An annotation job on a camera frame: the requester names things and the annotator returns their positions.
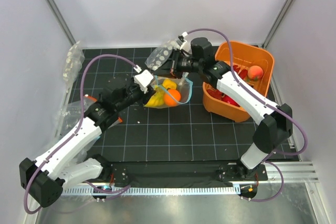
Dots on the clear blue-zip bag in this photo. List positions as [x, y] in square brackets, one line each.
[184, 86]

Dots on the clear dotted bag at wall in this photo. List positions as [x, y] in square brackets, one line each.
[73, 64]

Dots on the clear polka dot bag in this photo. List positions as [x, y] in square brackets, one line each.
[161, 54]

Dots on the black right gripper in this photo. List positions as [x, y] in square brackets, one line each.
[170, 68]

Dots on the yellow toy bell pepper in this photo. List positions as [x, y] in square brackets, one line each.
[169, 84]

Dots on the white slotted cable duct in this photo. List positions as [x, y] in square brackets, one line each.
[87, 190]

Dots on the red toy lobster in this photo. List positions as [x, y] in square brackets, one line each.
[242, 72]

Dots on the red toy apple lower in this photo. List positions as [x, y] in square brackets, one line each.
[229, 100]

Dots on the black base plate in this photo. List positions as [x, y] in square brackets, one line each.
[178, 174]

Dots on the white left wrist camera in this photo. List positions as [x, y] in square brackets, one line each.
[144, 79]

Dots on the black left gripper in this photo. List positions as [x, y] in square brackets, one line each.
[144, 97]

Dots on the toy peach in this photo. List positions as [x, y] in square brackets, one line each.
[255, 73]

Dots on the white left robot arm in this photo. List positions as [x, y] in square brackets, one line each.
[48, 175]

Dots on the toy orange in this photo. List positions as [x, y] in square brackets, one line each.
[172, 97]

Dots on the orange plastic bin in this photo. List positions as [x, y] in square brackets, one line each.
[240, 92]

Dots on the clear red-zip bag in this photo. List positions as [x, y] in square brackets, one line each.
[71, 113]

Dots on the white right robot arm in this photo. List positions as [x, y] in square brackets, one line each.
[271, 132]

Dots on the yellow toy banana bunch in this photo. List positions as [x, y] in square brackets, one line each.
[156, 101]

